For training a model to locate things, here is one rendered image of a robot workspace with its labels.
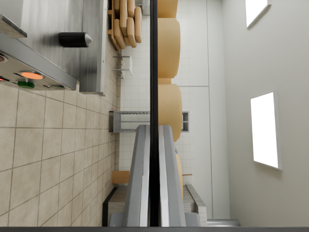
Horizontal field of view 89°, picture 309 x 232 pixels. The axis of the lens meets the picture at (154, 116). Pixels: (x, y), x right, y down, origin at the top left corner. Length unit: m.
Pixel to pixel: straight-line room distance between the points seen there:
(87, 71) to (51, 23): 0.14
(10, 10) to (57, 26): 0.20
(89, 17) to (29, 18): 0.23
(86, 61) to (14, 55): 0.22
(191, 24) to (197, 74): 1.49
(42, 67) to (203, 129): 4.29
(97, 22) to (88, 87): 0.19
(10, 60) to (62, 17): 0.18
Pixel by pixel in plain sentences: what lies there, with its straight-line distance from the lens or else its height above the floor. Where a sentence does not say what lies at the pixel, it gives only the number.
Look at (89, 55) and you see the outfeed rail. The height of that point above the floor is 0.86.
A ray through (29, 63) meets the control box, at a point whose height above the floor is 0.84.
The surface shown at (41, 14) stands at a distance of 0.41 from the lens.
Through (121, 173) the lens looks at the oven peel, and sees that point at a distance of 4.24.
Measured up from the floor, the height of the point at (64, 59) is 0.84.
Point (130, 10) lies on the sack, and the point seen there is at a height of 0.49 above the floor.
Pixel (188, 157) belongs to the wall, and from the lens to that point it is 4.44.
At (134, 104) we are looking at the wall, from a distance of 4.38.
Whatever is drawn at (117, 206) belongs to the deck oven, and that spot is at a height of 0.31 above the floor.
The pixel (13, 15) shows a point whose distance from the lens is 0.25.
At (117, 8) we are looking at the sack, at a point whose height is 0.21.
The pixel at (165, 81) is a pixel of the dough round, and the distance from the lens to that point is 0.19.
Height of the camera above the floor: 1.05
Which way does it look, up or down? level
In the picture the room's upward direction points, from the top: 90 degrees clockwise
